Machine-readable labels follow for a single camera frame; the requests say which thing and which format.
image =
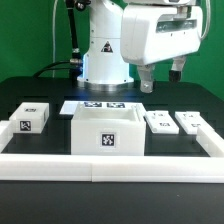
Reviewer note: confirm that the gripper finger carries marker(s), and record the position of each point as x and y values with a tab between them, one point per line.
146	78
175	73

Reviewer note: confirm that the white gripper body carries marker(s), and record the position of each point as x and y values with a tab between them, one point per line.
150	34

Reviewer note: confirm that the white cabinet door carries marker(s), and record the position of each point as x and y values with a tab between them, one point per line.
160	122
191	121

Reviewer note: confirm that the white cabinet body box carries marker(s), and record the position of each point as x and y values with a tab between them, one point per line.
108	132

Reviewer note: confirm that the small white cabinet top block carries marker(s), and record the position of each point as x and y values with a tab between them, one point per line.
30	117

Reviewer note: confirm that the white marker base plate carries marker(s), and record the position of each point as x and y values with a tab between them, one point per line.
69	107

